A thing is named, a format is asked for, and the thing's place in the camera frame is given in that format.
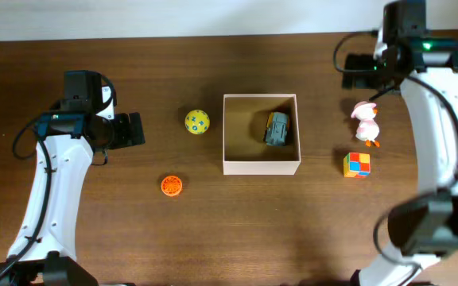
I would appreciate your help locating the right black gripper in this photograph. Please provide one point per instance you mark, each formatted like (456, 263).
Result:
(358, 79)

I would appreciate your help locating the white duck toy pink hat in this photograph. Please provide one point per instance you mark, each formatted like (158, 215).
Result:
(368, 129)

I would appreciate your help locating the orange ribbed round toy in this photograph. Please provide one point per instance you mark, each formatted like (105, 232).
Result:
(171, 186)

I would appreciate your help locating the multicoloured puzzle cube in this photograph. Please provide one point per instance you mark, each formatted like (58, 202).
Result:
(357, 165)

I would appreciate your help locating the grey and yellow toy truck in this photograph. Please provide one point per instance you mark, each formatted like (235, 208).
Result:
(277, 127)

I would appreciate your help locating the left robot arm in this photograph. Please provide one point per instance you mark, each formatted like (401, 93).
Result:
(68, 136)

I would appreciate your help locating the yellow ball with blue letters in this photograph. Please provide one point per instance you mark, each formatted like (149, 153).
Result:
(197, 122)

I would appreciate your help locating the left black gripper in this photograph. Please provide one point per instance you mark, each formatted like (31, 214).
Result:
(139, 135)

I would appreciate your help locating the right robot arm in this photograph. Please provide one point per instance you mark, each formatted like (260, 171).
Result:
(424, 70)

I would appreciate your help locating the white cardboard box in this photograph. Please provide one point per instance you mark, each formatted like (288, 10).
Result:
(245, 152)

